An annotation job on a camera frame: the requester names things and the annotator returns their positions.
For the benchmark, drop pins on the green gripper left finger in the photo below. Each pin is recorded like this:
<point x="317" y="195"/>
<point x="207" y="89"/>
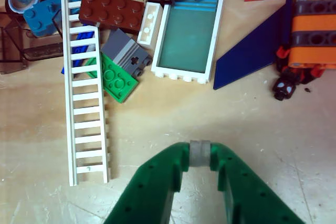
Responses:
<point x="147" y="190"/>

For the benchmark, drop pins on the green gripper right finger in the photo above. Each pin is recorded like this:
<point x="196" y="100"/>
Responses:
<point x="252" y="195"/>

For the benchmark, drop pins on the white Lego ladder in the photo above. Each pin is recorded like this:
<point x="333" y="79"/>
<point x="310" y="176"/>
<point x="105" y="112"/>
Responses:
<point x="70" y="129"/>

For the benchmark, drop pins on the green Lego plate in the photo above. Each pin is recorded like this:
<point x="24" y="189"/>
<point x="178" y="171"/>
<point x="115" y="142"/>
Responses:
<point x="118" y="82"/>

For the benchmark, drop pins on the black red Lego figure piece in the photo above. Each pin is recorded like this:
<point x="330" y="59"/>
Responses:
<point x="283" y="87"/>

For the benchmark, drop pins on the dark blue Lego wedge plate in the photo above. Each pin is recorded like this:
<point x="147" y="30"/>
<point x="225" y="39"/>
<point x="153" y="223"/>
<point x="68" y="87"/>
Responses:
<point x="249" y="56"/>

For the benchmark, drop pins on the gray grooved Lego brick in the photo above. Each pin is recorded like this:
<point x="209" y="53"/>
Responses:
<point x="123" y="48"/>

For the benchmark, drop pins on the white Lego window teal glass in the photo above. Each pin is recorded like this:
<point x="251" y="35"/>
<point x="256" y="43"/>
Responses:
<point x="183" y="37"/>

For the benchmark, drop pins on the small white Lego brick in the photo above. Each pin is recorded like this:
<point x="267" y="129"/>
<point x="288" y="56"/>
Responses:
<point x="148" y="24"/>

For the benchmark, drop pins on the orange Lego Technic assembly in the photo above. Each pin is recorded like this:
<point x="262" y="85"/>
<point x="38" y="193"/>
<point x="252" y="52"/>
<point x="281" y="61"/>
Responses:
<point x="312" y="24"/>

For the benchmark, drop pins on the brown Lego brick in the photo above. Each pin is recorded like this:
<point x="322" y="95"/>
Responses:
<point x="110" y="11"/>

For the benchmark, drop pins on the dark transparent Lego box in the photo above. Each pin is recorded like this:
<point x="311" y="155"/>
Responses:
<point x="13" y="51"/>

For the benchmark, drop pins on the azure Lego brick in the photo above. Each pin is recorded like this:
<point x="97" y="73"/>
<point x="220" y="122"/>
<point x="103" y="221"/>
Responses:
<point x="39" y="16"/>

